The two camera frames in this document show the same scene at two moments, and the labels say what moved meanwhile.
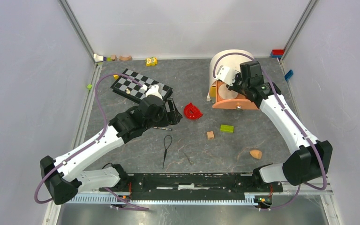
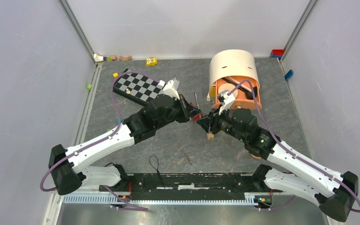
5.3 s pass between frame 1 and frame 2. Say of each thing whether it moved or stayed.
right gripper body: moved
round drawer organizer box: stayed
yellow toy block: stayed
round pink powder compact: stayed
